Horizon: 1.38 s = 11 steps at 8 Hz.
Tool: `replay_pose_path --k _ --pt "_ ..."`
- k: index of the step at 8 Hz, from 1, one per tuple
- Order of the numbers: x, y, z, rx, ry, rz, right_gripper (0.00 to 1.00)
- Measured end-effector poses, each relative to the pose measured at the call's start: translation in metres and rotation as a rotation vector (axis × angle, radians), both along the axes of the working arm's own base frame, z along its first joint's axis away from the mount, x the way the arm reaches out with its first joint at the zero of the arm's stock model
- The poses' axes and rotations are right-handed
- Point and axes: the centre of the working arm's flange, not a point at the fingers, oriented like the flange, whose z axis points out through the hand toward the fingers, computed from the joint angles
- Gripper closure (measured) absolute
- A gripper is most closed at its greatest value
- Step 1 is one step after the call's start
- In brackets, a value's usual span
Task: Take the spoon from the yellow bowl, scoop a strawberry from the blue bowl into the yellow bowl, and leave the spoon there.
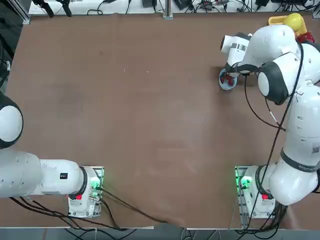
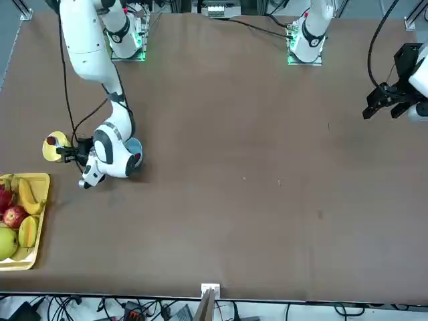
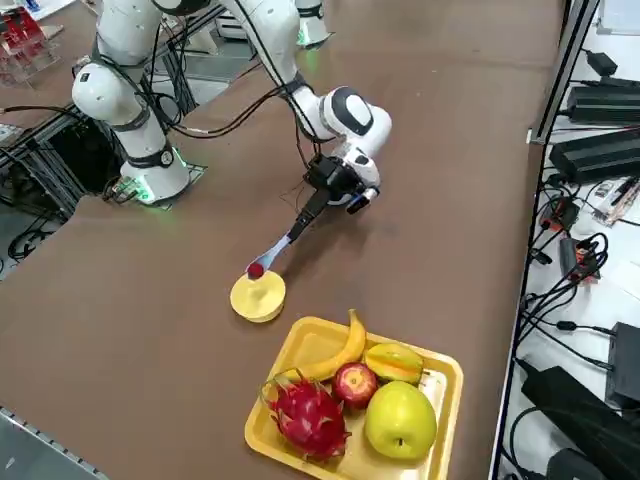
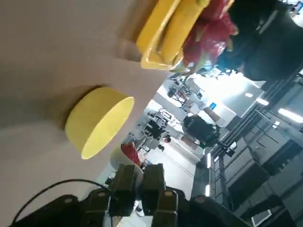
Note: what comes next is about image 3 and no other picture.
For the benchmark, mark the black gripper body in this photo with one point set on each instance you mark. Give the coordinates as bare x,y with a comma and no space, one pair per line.
332,177

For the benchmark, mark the pale blue plastic spoon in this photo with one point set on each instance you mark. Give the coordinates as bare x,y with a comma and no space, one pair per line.
277,249

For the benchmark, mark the red strawberry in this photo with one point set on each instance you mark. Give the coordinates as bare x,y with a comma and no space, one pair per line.
255,271

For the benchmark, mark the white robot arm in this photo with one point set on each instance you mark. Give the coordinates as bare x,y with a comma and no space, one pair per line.
315,30
107,95

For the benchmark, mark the yellow bowl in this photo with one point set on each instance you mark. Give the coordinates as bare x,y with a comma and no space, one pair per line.
257,300

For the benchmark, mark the yellow plastic tray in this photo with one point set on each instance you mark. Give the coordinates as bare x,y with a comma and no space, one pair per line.
310,340

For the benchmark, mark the yellow banana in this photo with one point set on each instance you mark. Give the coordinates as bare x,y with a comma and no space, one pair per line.
345,350

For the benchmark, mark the yellow star fruit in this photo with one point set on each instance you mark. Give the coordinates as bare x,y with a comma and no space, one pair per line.
392,362

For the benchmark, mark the red apple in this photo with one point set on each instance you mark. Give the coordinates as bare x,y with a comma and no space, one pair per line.
352,385

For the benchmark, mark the white appliance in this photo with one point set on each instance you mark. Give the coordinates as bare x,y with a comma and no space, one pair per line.
230,27

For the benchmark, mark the pink dragon fruit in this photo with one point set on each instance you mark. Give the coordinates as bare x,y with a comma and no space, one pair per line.
305,415

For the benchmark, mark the large yellow-green apple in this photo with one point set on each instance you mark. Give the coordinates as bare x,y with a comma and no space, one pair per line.
400,415

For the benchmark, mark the red and black device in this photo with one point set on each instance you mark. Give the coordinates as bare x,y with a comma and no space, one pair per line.
562,212

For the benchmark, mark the black metal rack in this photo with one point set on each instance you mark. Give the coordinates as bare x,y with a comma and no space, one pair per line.
75,150

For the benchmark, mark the orange and black device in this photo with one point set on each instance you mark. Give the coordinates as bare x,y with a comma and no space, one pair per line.
582,260

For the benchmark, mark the long black power supply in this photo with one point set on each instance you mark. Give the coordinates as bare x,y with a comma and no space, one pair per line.
605,102
595,152

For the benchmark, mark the small circuit board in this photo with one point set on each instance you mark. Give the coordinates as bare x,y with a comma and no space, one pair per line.
617,200

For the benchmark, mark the small black power adapter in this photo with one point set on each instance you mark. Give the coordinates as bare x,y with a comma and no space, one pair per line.
602,62

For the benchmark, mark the large black power adapter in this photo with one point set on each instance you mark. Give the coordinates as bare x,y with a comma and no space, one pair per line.
565,400

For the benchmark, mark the clear acrylic shelf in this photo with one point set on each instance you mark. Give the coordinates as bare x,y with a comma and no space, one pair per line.
22,50

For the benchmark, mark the black box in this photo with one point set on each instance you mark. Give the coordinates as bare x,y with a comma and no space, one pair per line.
625,365

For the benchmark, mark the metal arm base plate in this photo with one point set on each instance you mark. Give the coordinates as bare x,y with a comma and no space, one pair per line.
197,172

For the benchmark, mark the aluminium frame post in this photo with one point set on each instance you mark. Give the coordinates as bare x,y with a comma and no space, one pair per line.
565,65

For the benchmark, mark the aluminium rail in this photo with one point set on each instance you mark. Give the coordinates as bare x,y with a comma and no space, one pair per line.
30,435

